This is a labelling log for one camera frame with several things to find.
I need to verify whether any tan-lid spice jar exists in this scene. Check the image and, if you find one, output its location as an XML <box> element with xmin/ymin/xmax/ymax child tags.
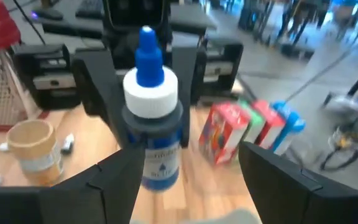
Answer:
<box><xmin>6</xmin><ymin>119</ymin><xmax>64</xmax><ymax>187</ymax></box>

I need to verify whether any blue ink bottle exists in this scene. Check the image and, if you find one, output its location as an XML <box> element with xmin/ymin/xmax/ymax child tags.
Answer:
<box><xmin>122</xmin><ymin>25</ymin><xmax>185</xmax><ymax>192</ymax></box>

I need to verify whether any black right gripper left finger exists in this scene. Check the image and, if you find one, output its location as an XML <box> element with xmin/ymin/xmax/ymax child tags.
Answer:
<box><xmin>39</xmin><ymin>146</ymin><xmax>146</xmax><ymax>224</ymax></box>

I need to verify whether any black computer mouse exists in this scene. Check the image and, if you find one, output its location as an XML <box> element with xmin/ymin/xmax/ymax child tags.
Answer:
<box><xmin>31</xmin><ymin>6</ymin><xmax>56</xmax><ymax>20</ymax></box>

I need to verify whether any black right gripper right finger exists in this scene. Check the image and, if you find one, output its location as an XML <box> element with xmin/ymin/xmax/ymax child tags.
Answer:
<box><xmin>239</xmin><ymin>141</ymin><xmax>358</xmax><ymax>224</ymax></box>

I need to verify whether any blue cereal box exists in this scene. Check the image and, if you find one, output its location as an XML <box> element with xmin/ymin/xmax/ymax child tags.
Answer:
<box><xmin>271</xmin><ymin>100</ymin><xmax>306</xmax><ymax>157</ymax></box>

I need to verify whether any dark dropper bottle white cap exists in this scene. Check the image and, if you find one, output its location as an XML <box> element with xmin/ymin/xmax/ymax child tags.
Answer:
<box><xmin>61</xmin><ymin>133</ymin><xmax>75</xmax><ymax>155</ymax></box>

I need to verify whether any green Apple Jacks box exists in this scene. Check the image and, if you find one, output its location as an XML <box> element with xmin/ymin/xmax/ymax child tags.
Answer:
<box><xmin>237</xmin><ymin>98</ymin><xmax>266</xmax><ymax>144</ymax></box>

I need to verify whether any black desk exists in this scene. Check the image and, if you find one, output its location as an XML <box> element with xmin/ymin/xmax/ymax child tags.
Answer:
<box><xmin>7</xmin><ymin>0</ymin><xmax>218</xmax><ymax>52</ymax></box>

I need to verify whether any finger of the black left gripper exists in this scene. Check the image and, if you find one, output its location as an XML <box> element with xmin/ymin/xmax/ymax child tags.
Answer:
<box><xmin>72</xmin><ymin>49</ymin><xmax>127</xmax><ymax>151</ymax></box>
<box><xmin>172</xmin><ymin>45</ymin><xmax>199</xmax><ymax>148</ymax></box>

